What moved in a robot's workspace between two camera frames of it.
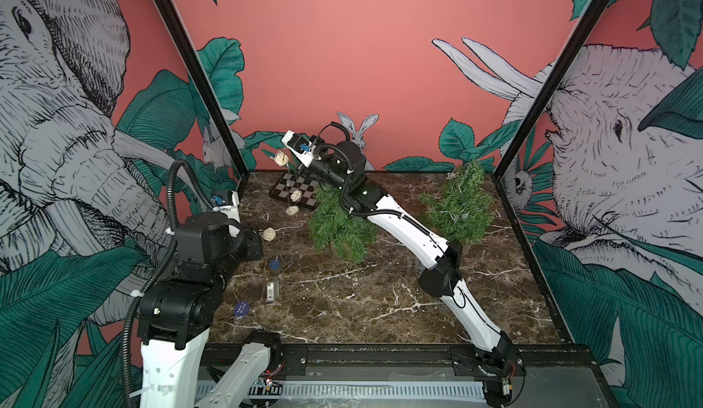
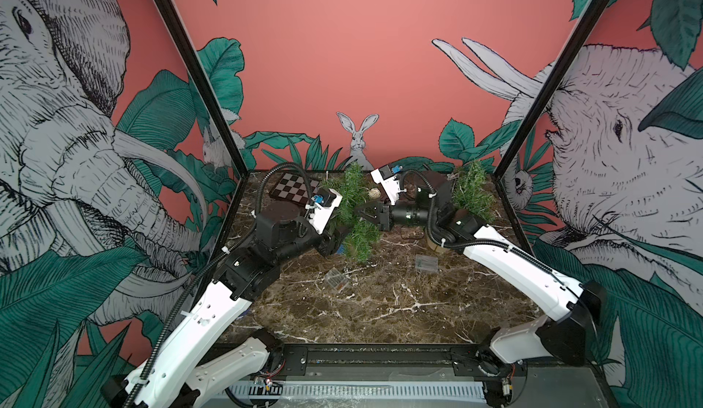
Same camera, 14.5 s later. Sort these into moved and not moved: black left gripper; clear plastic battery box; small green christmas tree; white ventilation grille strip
Moved: clear plastic battery box; black left gripper
Not moved: white ventilation grille strip; small green christmas tree
